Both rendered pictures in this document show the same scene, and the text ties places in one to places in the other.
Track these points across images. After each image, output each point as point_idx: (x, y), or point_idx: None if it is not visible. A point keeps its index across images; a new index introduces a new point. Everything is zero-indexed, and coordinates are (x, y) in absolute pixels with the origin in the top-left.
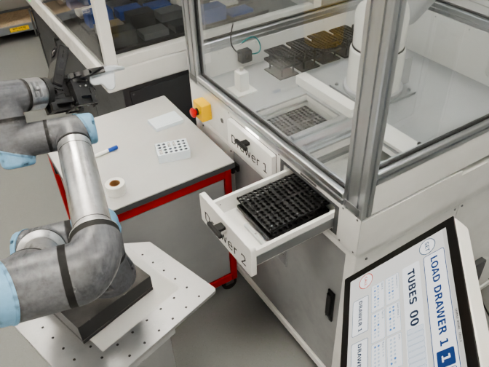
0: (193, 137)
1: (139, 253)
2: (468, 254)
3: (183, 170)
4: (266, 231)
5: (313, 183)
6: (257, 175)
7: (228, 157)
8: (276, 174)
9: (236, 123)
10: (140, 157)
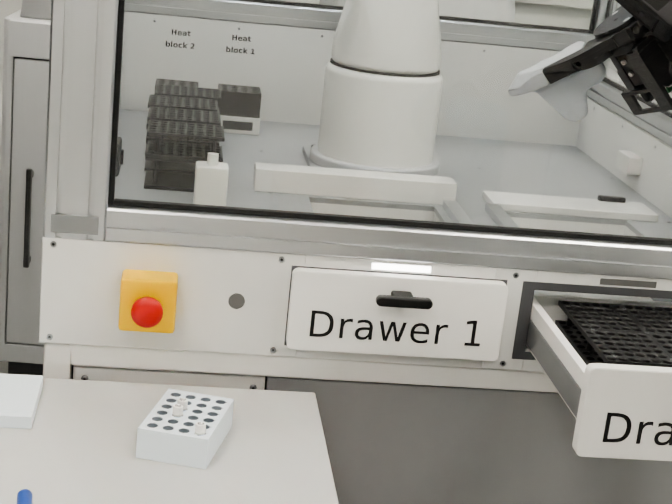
0: (141, 398)
1: None
2: None
3: (276, 450)
4: None
5: (648, 281)
6: (390, 395)
7: (290, 392)
8: (545, 315)
9: (330, 270)
10: (133, 484)
